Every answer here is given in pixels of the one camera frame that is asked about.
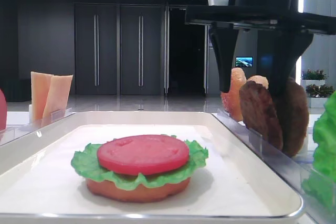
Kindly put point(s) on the standing green lettuce leaf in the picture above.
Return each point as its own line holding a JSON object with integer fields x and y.
{"x": 324, "y": 140}

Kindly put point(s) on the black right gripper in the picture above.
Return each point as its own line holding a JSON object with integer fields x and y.
{"x": 260, "y": 14}

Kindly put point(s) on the green lettuce leaf on tray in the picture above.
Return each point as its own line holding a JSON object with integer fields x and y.
{"x": 85, "y": 164}

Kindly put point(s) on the orange cheese slice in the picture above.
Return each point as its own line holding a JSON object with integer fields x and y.
{"x": 40, "y": 84}
{"x": 58, "y": 95}

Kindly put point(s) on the white rectangular metal tray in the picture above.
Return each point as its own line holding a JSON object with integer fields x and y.
{"x": 38, "y": 184}

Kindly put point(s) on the left orange cheese slice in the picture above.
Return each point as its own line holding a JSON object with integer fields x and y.
{"x": 40, "y": 84}

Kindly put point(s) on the right orange cheese slice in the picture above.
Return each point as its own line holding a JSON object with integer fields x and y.
{"x": 58, "y": 95}

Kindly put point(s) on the red tomato slice on tray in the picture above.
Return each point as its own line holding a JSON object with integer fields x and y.
{"x": 143, "y": 154}

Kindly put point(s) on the bun half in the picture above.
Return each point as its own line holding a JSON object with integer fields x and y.
{"x": 259, "y": 80}
{"x": 231, "y": 100}

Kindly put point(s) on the left long clear acrylic rail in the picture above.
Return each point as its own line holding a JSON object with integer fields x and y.
{"x": 19, "y": 123}

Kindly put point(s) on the left bun half top right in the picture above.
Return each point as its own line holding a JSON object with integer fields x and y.
{"x": 231, "y": 100}

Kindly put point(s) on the potted plants in white planter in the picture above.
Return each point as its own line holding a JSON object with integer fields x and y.
{"x": 312, "y": 81}

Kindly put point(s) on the right long clear acrylic rail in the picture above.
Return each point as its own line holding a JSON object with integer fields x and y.
{"x": 292, "y": 170}

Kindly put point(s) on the dark brown meat patty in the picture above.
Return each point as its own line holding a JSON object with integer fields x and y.
{"x": 293, "y": 116}

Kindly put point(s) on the bun bottom under lettuce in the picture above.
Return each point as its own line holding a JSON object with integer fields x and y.
{"x": 141, "y": 194}

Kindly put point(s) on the standing red tomato slice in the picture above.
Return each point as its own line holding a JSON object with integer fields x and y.
{"x": 3, "y": 111}

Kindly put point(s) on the long clear acrylic rail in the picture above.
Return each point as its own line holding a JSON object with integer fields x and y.
{"x": 292, "y": 170}
{"x": 19, "y": 123}

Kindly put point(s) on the small wall screen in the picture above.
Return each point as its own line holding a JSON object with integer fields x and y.
{"x": 244, "y": 62}

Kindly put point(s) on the dark double cabinet doors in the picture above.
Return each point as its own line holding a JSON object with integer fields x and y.
{"x": 118, "y": 49}

